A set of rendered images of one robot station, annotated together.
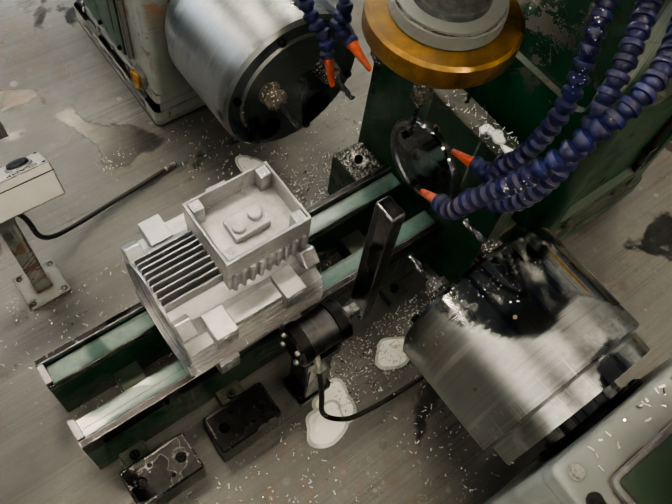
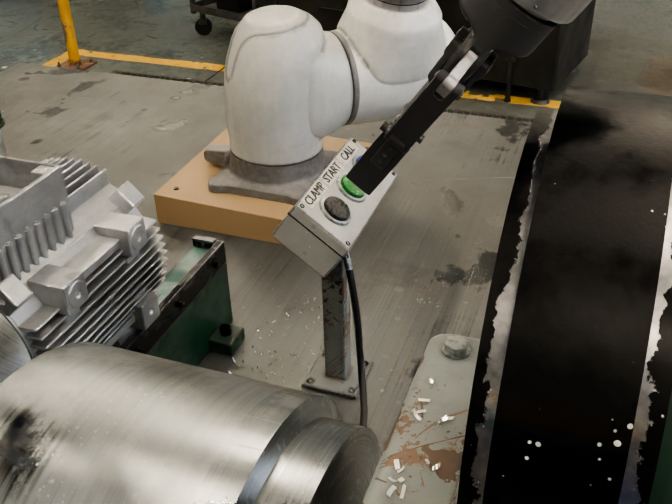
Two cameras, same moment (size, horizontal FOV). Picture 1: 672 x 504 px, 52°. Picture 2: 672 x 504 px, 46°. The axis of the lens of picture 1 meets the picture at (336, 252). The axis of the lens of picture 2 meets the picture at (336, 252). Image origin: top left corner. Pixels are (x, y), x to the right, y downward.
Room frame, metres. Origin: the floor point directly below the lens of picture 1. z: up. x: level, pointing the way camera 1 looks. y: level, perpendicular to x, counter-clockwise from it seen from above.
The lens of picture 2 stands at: (1.13, 0.16, 1.46)
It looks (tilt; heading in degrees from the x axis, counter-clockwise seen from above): 32 degrees down; 157
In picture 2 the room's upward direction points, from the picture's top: 1 degrees counter-clockwise
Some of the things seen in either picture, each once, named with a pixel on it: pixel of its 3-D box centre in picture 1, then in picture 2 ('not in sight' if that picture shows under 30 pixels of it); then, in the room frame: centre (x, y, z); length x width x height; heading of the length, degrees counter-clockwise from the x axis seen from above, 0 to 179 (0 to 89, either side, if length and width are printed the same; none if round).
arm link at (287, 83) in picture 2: not in sight; (280, 80); (-0.02, 0.56, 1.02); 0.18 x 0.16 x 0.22; 91
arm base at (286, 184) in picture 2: not in sight; (266, 158); (-0.03, 0.53, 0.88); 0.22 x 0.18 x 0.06; 48
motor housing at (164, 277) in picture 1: (223, 276); (33, 285); (0.41, 0.14, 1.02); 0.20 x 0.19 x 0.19; 136
